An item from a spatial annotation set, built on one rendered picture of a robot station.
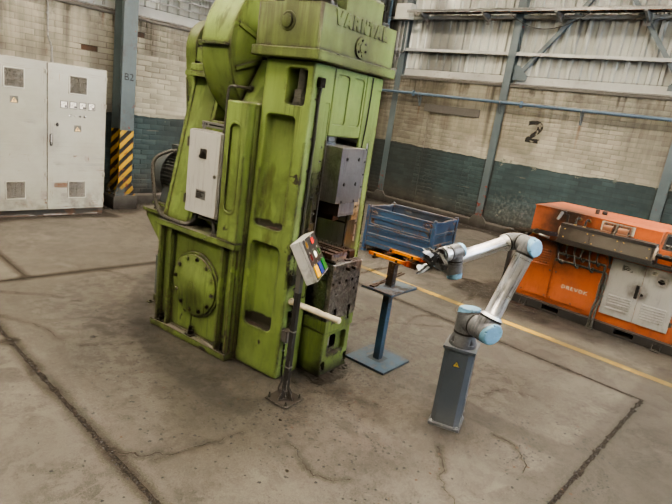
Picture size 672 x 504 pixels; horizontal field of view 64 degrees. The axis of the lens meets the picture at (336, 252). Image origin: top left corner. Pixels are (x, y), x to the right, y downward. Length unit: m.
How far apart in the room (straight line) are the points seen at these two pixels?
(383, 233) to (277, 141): 4.39
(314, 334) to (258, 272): 0.64
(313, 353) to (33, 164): 5.40
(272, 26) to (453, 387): 2.72
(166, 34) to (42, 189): 3.27
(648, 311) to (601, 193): 4.57
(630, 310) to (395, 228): 3.24
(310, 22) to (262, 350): 2.34
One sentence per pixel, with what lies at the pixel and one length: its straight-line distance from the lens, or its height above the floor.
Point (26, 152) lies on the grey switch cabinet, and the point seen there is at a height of 0.89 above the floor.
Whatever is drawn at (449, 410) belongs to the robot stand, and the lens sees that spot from 3.92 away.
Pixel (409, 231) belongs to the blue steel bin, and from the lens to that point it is 7.84.
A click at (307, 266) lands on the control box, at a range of 3.37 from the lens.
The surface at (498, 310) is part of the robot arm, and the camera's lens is 3.57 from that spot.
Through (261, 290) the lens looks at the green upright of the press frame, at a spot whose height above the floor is 0.62.
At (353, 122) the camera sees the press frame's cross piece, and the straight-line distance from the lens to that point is 4.13.
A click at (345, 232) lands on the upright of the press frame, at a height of 1.08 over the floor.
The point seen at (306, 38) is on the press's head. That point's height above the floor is 2.43.
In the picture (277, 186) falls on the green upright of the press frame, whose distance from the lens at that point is 3.91.
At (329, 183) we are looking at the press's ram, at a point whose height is 1.50.
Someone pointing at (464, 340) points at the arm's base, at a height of 0.66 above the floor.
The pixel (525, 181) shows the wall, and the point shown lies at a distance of 11.49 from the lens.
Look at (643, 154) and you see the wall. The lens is 10.85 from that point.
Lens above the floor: 2.01
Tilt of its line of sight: 15 degrees down
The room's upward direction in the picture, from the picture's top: 8 degrees clockwise
